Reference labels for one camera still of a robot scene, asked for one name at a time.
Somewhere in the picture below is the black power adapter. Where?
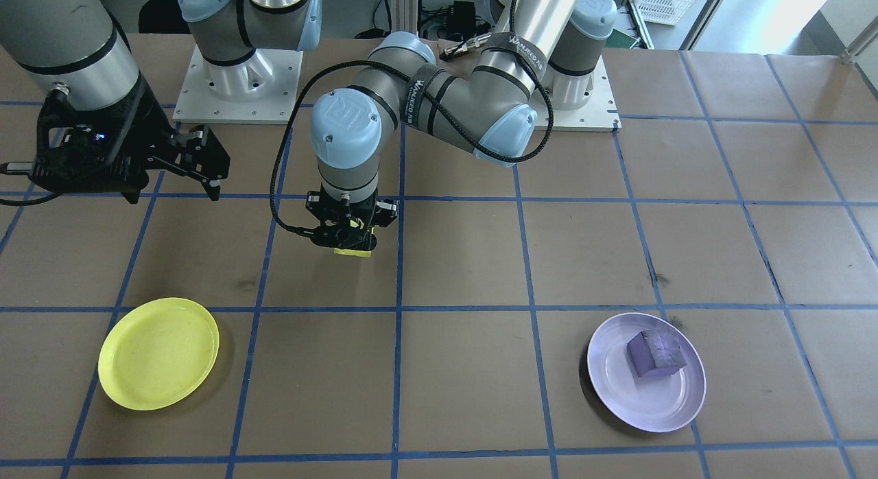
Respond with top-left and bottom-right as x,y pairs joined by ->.
446,1 -> 481,38

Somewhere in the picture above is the aluminium profile post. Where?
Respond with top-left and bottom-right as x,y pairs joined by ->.
390,0 -> 420,40

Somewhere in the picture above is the white plastic basket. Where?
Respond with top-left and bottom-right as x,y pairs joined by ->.
630,0 -> 709,27

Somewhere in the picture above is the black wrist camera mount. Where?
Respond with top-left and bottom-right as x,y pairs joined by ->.
310,217 -> 377,251
27,88 -> 148,195

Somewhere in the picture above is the yellow round plate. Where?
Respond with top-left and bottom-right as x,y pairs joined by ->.
97,297 -> 220,411

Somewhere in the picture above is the silver metal cylinder tool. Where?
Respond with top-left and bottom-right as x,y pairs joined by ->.
439,34 -> 490,62

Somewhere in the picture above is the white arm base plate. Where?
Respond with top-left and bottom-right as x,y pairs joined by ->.
171,45 -> 304,125
511,57 -> 621,132

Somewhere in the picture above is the metal frame bar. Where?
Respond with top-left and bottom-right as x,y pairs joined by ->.
678,0 -> 731,51

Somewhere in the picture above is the purple foam block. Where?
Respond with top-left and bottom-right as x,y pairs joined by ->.
627,328 -> 688,379

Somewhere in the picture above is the yellow foam block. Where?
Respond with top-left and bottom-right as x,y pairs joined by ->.
333,217 -> 373,259

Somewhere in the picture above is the lavender round plate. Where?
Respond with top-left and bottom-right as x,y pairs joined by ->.
586,312 -> 707,434

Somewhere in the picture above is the black office chair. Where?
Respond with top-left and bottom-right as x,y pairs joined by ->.
137,0 -> 191,35

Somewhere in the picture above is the black velcro cable strap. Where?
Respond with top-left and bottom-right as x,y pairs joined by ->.
408,62 -> 448,116
478,27 -> 544,73

